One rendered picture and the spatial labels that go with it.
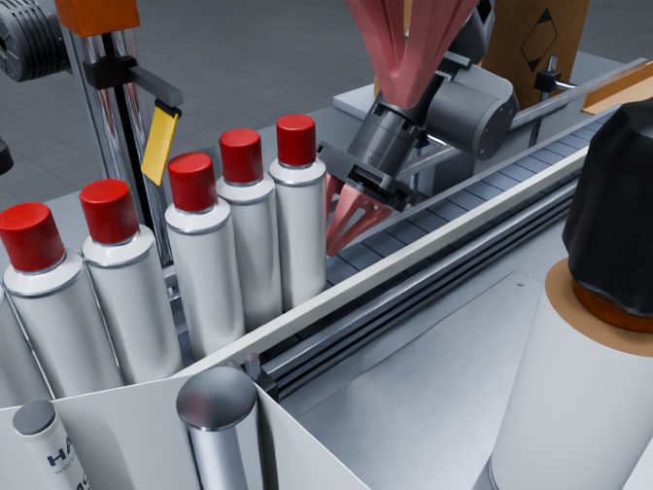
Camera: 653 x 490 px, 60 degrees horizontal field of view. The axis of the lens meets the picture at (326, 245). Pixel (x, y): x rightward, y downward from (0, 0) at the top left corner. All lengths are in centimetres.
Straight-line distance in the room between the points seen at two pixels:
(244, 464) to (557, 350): 18
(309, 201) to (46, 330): 23
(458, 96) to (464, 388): 26
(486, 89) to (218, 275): 29
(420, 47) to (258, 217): 27
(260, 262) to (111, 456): 23
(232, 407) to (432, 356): 31
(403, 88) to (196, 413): 17
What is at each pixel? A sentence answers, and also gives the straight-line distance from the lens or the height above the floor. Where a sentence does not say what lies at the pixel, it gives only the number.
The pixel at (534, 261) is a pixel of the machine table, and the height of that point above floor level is 83.
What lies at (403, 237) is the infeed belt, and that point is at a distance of 69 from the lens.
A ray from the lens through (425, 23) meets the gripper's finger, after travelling 23.
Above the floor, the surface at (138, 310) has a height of 99.
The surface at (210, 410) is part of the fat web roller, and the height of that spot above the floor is 107.
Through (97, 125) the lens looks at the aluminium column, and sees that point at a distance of 55.
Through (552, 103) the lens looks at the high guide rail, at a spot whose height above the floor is 96.
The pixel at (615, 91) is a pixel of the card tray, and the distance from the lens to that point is 135.
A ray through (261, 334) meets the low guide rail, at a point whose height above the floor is 92.
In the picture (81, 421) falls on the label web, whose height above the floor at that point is 105.
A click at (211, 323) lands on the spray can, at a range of 50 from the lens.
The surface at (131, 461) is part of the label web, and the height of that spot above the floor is 101.
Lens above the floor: 129
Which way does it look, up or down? 37 degrees down
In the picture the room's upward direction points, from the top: straight up
